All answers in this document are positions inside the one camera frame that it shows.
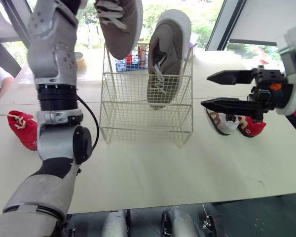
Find small white shoe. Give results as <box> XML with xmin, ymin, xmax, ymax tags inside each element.
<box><xmin>205</xmin><ymin>108</ymin><xmax>240</xmax><ymax>136</ymax></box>

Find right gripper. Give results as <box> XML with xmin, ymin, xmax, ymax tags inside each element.
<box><xmin>200</xmin><ymin>65</ymin><xmax>294</xmax><ymax>121</ymax></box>

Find blue and red pack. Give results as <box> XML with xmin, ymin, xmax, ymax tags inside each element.
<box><xmin>115</xmin><ymin>43</ymin><xmax>149</xmax><ymax>73</ymax></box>

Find black cable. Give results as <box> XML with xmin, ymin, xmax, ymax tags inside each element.
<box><xmin>75</xmin><ymin>94</ymin><xmax>100</xmax><ymax>150</ymax></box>

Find cream wire basket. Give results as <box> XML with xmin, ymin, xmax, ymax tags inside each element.
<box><xmin>99</xmin><ymin>41</ymin><xmax>194</xmax><ymax>149</ymax></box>

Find large grey sneaker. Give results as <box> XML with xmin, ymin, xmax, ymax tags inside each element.
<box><xmin>93</xmin><ymin>0</ymin><xmax>144</xmax><ymax>61</ymax></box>
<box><xmin>147</xmin><ymin>9</ymin><xmax>192</xmax><ymax>111</ymax></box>

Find small red shoe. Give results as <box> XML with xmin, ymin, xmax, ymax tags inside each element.
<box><xmin>237</xmin><ymin>115</ymin><xmax>267</xmax><ymax>138</ymax></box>
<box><xmin>6</xmin><ymin>110</ymin><xmax>39</xmax><ymax>152</ymax></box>

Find robot body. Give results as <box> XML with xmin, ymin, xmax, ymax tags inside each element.
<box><xmin>101</xmin><ymin>205</ymin><xmax>224</xmax><ymax>237</ymax></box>

